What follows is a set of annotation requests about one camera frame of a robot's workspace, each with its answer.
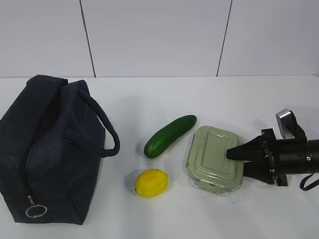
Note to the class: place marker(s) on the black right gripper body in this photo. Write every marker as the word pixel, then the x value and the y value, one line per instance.
pixel 286 156

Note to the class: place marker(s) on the yellow lemon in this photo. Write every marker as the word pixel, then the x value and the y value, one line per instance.
pixel 151 182

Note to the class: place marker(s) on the green cucumber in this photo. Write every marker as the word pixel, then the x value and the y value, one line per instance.
pixel 167 135

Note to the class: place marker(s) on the dark navy lunch bag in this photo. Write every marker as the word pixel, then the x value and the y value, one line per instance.
pixel 52 140

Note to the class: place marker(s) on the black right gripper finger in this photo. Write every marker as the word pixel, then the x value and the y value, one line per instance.
pixel 258 172
pixel 252 151

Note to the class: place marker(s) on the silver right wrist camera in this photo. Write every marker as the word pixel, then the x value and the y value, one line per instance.
pixel 288 126

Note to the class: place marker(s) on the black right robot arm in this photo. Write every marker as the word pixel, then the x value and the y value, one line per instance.
pixel 313 160

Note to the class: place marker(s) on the green lid glass container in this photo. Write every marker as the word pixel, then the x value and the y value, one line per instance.
pixel 207 165

